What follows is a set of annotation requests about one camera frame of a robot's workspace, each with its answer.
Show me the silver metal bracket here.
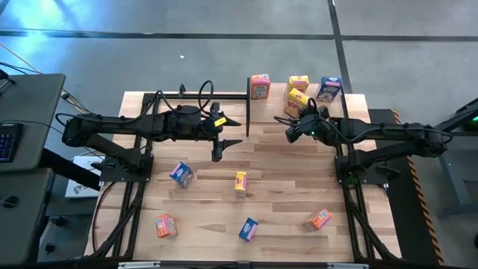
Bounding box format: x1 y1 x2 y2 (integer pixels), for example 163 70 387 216
117 261 162 269
326 262 370 269

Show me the black backlit keyboard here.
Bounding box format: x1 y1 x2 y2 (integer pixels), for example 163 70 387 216
0 122 25 164

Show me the yellow Corn Pops cereal box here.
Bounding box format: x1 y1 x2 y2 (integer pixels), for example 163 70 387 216
283 87 311 119
287 75 310 94
234 171 248 198

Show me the black computer mouse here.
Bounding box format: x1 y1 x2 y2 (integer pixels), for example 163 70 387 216
1 195 20 209

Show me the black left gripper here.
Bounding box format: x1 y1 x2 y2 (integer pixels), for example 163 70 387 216
170 101 244 163

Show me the grey desk top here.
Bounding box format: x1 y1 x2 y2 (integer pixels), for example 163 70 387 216
0 72 67 173
0 167 54 265

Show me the blue Frosted Flakes cereal box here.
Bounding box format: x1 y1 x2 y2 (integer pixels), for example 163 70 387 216
238 217 259 243
315 76 344 103
169 161 195 189

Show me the grey metal cart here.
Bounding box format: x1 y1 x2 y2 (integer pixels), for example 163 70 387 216
429 97 478 220

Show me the black desk support beam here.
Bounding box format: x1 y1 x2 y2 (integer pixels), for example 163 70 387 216
38 148 102 192

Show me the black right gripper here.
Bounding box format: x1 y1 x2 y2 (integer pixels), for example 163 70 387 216
285 105 335 148

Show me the black device green light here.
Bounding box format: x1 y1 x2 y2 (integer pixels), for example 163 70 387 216
453 97 478 132

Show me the black aluminium frame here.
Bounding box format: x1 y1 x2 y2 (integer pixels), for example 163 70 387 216
88 92 250 259
333 78 403 262

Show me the black mat hazard-striped edge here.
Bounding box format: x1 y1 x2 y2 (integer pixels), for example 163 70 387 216
367 108 446 267

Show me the white printed box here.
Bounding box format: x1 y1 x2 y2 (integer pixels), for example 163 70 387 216
64 154 106 200

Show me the orange Mini-Wheats cereal box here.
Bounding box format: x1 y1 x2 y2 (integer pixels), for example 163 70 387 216
302 208 333 232
249 73 271 100
155 213 179 239

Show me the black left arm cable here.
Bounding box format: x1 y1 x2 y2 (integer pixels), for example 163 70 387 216
151 79 216 115

